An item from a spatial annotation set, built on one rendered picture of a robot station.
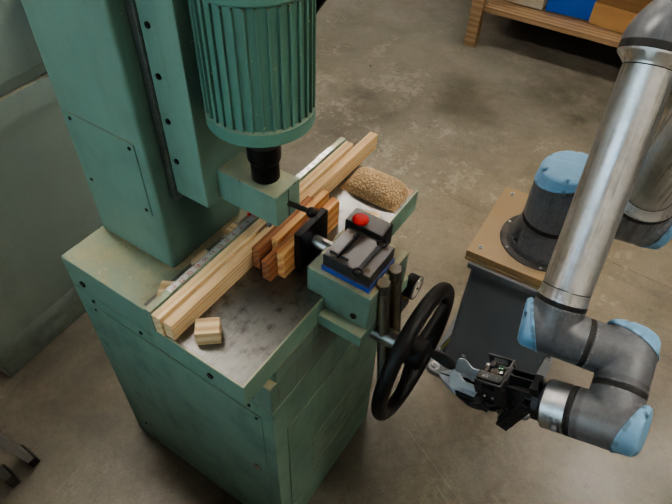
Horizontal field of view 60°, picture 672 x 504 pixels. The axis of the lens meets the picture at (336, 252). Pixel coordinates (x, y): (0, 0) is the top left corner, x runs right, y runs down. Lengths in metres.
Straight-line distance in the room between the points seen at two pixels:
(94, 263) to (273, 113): 0.63
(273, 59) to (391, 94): 2.52
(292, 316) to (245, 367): 0.13
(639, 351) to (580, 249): 0.20
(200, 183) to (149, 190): 0.11
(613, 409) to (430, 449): 0.94
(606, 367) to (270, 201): 0.65
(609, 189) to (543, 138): 2.15
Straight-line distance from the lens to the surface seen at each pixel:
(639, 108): 1.08
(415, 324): 0.99
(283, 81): 0.85
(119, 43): 0.98
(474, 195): 2.73
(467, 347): 1.95
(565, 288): 1.08
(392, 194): 1.25
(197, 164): 1.04
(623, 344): 1.12
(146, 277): 1.28
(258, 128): 0.89
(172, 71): 0.96
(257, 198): 1.04
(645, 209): 1.51
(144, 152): 1.08
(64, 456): 2.05
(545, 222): 1.59
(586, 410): 1.10
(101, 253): 1.36
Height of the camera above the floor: 1.74
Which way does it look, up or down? 47 degrees down
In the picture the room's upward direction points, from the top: 3 degrees clockwise
